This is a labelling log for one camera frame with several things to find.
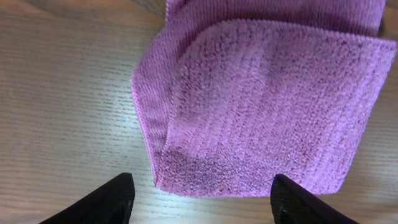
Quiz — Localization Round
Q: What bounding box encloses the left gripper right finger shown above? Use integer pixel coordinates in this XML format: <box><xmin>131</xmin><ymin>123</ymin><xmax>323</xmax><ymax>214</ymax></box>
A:
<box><xmin>270</xmin><ymin>174</ymin><xmax>358</xmax><ymax>224</ymax></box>

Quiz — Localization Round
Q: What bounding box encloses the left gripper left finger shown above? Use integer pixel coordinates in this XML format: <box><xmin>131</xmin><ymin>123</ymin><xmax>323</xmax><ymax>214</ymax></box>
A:
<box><xmin>40</xmin><ymin>172</ymin><xmax>135</xmax><ymax>224</ymax></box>

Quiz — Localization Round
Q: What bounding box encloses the purple cloth with white tag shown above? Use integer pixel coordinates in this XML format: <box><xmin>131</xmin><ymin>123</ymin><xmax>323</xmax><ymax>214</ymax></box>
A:
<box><xmin>132</xmin><ymin>0</ymin><xmax>397</xmax><ymax>197</ymax></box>

